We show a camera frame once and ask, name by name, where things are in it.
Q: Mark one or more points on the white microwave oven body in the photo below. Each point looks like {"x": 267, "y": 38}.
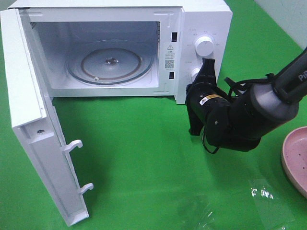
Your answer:
{"x": 63, "y": 24}

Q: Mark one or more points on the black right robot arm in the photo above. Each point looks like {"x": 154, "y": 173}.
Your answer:
{"x": 239, "y": 118}

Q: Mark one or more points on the upper white power knob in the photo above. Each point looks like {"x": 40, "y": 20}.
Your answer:
{"x": 204, "y": 46}

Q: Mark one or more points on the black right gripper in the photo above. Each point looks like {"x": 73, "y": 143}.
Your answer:
{"x": 203, "y": 96}

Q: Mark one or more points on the lower white timer knob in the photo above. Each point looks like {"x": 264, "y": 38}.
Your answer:
{"x": 194, "y": 74}

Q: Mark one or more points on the pink ceramic plate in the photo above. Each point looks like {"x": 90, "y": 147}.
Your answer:
{"x": 294, "y": 158}

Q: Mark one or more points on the clear tape patch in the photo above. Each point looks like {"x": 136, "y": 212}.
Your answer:
{"x": 195, "y": 213}
{"x": 271, "y": 206}

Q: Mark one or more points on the white warning label sticker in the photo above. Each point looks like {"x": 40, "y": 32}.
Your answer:
{"x": 169, "y": 55}

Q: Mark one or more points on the clear tape patch centre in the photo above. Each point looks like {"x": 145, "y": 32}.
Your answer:
{"x": 195, "y": 213}

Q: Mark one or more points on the glass microwave turntable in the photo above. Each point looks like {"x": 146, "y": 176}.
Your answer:
{"x": 110, "y": 62}

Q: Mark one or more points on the white microwave door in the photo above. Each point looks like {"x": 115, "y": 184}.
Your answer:
{"x": 34, "y": 119}

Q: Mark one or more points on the clear tape patch right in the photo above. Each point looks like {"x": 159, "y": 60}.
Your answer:
{"x": 271, "y": 206}

